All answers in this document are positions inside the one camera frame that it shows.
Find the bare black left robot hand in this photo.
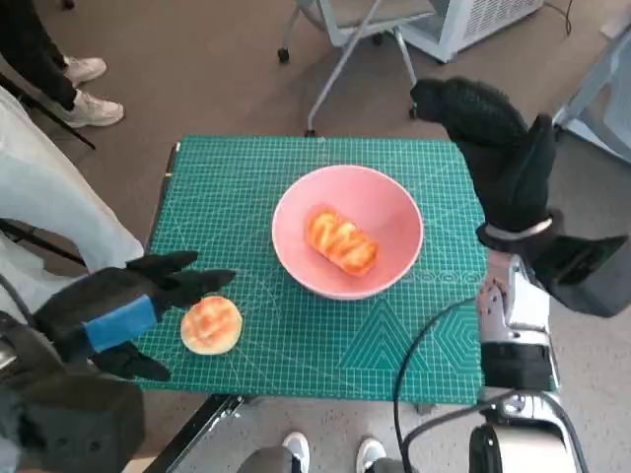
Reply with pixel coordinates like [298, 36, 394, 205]
[32, 249, 238, 383]

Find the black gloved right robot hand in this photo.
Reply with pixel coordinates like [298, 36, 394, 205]
[409, 76, 558, 233]

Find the long striped toy bread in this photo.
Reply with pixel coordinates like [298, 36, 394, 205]
[306, 206, 381, 277]

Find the pink bowl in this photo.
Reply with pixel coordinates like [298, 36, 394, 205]
[271, 165, 425, 301]

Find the round toy bread bun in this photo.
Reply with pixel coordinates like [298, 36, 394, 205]
[179, 294, 244, 356]

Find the black stand leg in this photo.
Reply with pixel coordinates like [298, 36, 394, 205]
[0, 219, 90, 267]
[0, 73, 98, 151]

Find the pale blue mesh chair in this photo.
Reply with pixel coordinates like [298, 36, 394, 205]
[551, 19, 631, 167]

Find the person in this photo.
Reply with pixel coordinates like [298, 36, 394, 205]
[0, 0, 125, 130]
[0, 86, 145, 307]
[241, 431, 410, 473]

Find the white perforated cabinet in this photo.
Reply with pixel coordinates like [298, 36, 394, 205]
[398, 0, 546, 64]

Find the black metal table strut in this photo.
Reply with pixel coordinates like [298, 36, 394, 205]
[142, 393, 260, 473]

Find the green cutting mat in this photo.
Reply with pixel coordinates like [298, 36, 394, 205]
[140, 135, 489, 406]

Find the grey office chair on castors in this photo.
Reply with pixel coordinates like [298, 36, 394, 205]
[277, 0, 438, 138]

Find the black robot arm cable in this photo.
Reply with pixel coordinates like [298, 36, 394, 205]
[0, 273, 35, 327]
[546, 383, 592, 473]
[393, 298, 482, 473]

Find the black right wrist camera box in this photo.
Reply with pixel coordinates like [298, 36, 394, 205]
[534, 235, 631, 319]

